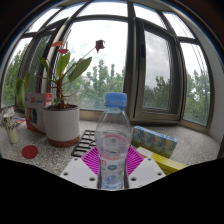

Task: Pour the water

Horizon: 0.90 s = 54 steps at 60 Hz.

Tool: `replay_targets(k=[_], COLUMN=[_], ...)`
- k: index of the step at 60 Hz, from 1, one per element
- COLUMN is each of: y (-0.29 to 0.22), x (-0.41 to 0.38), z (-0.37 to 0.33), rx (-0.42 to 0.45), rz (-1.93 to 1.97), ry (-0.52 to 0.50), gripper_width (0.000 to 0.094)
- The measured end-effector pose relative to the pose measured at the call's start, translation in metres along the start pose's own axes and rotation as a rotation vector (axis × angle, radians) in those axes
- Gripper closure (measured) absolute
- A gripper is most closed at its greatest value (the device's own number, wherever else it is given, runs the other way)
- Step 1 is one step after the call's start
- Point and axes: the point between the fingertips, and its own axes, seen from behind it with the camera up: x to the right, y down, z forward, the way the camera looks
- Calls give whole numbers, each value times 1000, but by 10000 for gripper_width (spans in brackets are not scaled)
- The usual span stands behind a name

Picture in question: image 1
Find red white filament box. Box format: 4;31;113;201
24;92;54;135

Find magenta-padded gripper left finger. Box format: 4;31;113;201
59;145;102;190

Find clear plastic water bottle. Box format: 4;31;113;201
94;92;133;191

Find long yellow glue box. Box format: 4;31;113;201
136;146;188;176

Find blue green tissue pack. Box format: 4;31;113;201
130;125;179;159

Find flat round red coaster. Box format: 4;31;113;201
21;144;39;160

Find small white charger box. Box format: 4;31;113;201
0;106;16;126

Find black lattice trivet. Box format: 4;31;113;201
70;129;98;158

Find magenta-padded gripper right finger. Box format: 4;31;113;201
124;145;167;190

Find white printed mug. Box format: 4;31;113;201
2;113;19;145

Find potted plant in white pot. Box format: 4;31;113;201
14;39;106;148

